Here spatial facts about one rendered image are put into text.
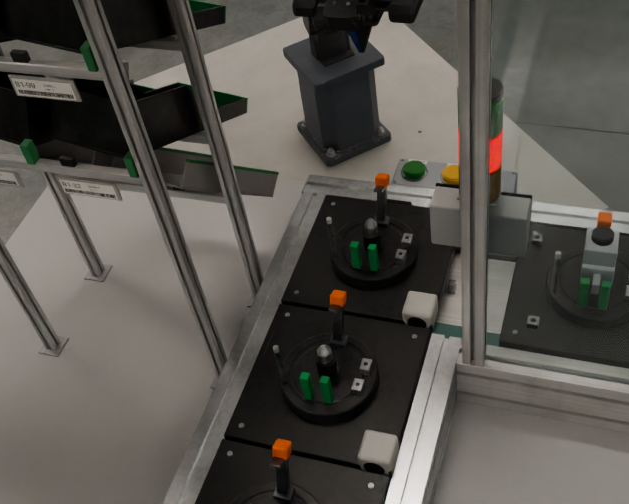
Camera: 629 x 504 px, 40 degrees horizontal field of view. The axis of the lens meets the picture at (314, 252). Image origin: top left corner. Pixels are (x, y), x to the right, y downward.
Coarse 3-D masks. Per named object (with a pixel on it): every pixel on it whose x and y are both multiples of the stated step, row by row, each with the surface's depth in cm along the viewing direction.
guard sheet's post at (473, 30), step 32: (480, 0) 81; (480, 32) 84; (480, 64) 86; (480, 96) 89; (480, 128) 92; (480, 160) 96; (480, 192) 99; (480, 224) 103; (480, 256) 107; (480, 288) 112; (480, 320) 116; (480, 352) 122
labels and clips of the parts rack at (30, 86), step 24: (48, 96) 101; (72, 96) 100; (24, 144) 110; (0, 168) 115; (72, 192) 114; (96, 192) 112; (144, 192) 138; (168, 192) 136; (192, 192) 134; (216, 192) 134
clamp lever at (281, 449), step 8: (280, 440) 108; (272, 448) 107; (280, 448) 107; (288, 448) 107; (280, 456) 107; (288, 456) 107; (272, 464) 106; (280, 464) 106; (288, 464) 109; (280, 472) 109; (288, 472) 109; (280, 480) 109; (288, 480) 110; (280, 488) 110; (288, 488) 110
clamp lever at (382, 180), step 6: (378, 174) 138; (384, 174) 138; (378, 180) 137; (384, 180) 137; (378, 186) 137; (384, 186) 137; (378, 192) 136; (384, 192) 138; (378, 198) 139; (384, 198) 139; (378, 204) 139; (384, 204) 139; (378, 210) 140; (384, 210) 139; (378, 216) 140; (384, 216) 140
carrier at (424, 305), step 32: (320, 224) 146; (352, 224) 142; (384, 224) 140; (416, 224) 143; (320, 256) 141; (352, 256) 134; (384, 256) 137; (416, 256) 137; (448, 256) 138; (288, 288) 138; (320, 288) 137; (352, 288) 136; (384, 288) 135; (416, 288) 134; (384, 320) 132; (416, 320) 129
